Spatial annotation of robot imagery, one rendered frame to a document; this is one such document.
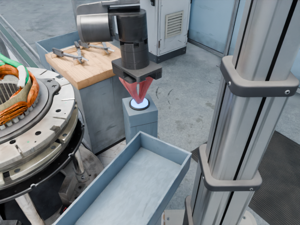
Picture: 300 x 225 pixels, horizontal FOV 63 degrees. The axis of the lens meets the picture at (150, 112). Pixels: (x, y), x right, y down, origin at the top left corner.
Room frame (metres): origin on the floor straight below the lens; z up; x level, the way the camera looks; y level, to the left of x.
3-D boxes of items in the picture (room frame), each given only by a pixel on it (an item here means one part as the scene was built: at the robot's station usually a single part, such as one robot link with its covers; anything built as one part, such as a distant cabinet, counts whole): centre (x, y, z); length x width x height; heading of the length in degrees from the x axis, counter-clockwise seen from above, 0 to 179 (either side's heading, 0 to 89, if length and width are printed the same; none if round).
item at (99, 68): (0.65, 0.17, 1.05); 0.20 x 0.19 x 0.02; 40
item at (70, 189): (0.35, 0.19, 0.85); 0.06 x 0.04 x 0.05; 174
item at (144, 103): (0.47, 0.02, 1.04); 0.04 x 0.04 x 0.01
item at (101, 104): (0.65, 0.17, 0.91); 0.19 x 0.19 x 0.26; 40
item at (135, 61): (0.46, 0.03, 1.16); 0.10 x 0.07 x 0.07; 38
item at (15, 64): (0.43, 0.27, 1.15); 0.15 x 0.04 x 0.02; 38
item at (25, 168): (0.28, 0.20, 1.06); 0.09 x 0.04 x 0.01; 128
